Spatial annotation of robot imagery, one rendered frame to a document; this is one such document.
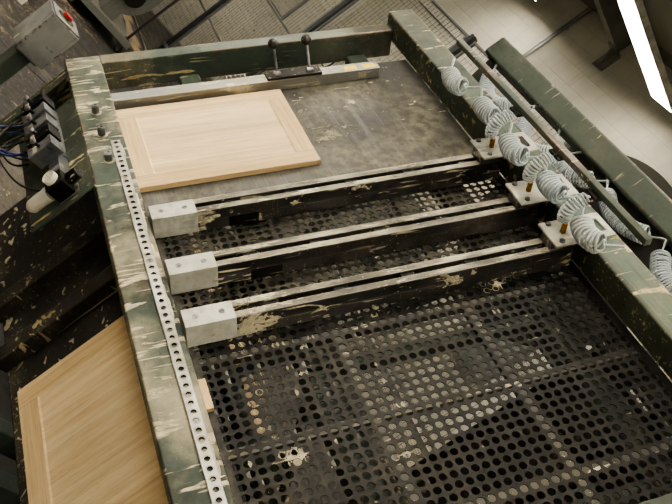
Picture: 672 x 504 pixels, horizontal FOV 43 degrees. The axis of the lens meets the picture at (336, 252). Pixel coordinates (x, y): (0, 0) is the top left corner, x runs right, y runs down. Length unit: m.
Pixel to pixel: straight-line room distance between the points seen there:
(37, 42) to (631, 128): 6.67
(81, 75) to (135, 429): 1.30
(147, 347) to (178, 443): 0.29
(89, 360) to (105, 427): 0.25
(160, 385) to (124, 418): 0.39
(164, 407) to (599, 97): 7.67
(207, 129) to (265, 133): 0.19
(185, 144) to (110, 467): 1.03
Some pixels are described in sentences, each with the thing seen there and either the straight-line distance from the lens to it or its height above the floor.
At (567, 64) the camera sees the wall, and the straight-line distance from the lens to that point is 9.66.
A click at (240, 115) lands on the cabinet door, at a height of 1.21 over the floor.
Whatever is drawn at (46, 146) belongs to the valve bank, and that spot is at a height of 0.74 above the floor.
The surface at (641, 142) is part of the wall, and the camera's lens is 8.61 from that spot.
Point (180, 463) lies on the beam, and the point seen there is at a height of 0.84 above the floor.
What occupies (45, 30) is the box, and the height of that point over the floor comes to 0.87.
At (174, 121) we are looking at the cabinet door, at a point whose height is 1.03.
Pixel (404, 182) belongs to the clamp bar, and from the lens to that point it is 2.54.
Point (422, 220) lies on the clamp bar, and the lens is 2.39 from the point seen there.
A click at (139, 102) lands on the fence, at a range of 2.93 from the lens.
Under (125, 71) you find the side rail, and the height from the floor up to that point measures 0.95.
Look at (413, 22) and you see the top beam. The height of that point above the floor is 1.89.
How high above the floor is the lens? 1.58
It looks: 7 degrees down
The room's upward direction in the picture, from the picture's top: 55 degrees clockwise
